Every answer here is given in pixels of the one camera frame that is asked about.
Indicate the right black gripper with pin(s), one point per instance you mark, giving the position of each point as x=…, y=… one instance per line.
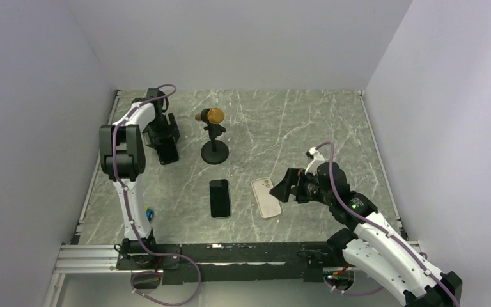
x=294, y=176

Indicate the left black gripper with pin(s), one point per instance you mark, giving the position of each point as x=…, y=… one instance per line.
x=170, y=131

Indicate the black phone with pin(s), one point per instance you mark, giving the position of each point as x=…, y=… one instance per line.
x=167, y=151

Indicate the beige phone case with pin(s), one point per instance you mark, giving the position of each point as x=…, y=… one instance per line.
x=268, y=205

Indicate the phone with dark screen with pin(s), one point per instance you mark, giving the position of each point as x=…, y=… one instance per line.
x=220, y=205

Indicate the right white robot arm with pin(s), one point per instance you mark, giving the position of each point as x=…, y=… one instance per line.
x=368, y=242

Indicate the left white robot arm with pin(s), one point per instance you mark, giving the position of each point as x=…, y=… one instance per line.
x=147, y=123

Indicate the gold microphone on black stand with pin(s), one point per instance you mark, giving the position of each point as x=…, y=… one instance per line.
x=214, y=151

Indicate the colourful toy car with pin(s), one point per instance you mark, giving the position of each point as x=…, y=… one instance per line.
x=149, y=213

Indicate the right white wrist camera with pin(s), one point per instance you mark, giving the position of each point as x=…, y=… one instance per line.
x=316, y=159

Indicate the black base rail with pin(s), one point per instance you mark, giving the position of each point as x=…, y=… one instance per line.
x=183, y=263

